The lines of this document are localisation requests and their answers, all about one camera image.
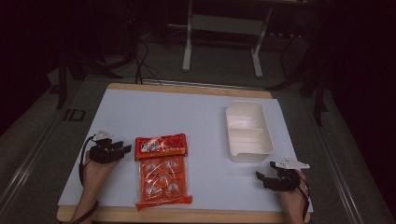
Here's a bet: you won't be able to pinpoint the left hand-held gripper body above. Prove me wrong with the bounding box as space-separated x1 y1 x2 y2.
89 129 124 165

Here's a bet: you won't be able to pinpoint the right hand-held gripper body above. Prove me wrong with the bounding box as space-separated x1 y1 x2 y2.
263 157 311 192

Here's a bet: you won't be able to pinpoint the white plastic container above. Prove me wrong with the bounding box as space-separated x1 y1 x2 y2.
225 100 276 163

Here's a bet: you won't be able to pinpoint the red snack packet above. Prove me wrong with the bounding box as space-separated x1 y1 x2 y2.
134 133 193 212

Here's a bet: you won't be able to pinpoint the person's left hand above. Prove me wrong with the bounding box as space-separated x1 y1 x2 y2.
81 151 120 195

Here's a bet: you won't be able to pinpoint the person's right hand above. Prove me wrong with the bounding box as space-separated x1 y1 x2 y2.
277 170 310 217

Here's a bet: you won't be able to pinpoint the white table mat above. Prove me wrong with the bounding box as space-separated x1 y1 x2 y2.
57 88 314 213

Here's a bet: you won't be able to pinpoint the dark metal stand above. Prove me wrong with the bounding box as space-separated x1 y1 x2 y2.
55 54 87 110
298 66 330 127

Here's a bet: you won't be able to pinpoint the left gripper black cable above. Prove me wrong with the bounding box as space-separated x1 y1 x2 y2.
78 134 95 189

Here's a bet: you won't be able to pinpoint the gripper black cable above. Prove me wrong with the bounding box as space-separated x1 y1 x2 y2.
298 175 312 222
78 134 95 189

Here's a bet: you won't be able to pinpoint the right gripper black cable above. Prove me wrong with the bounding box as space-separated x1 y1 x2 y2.
298 175 312 222

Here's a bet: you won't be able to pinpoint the black floor bracket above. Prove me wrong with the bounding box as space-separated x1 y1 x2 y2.
63 108 86 122

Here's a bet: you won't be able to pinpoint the black floor cables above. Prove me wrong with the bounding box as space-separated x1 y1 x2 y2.
134 38 163 86

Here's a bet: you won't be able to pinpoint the white metal desk frame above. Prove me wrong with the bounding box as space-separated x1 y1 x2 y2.
181 0 276 79

